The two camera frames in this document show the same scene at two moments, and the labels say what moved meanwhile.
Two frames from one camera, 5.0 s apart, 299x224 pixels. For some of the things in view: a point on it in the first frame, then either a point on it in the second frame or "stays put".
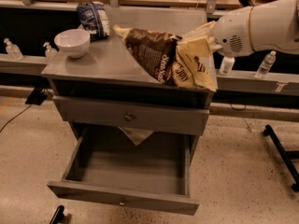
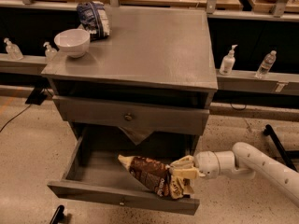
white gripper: x=232 y=32 -> x=206 y=163
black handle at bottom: x=58 y=215 stays put
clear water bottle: x=265 y=65 stays put
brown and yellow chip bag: x=158 y=54 -> x=157 y=177
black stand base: x=285 y=157 stays put
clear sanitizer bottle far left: x=13 y=50 stays put
